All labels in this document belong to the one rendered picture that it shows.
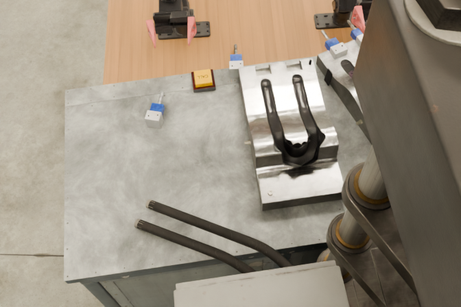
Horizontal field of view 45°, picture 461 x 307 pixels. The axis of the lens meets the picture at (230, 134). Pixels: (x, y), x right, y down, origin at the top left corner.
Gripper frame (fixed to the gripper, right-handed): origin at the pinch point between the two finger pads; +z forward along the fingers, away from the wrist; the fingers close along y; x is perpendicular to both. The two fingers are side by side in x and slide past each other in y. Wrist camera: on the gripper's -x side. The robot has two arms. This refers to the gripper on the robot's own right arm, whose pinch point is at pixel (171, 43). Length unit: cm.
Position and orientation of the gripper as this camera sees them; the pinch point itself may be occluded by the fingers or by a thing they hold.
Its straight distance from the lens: 163.1
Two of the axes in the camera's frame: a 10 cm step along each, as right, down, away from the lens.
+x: 0.3, 4.8, 8.8
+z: 0.6, 8.7, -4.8
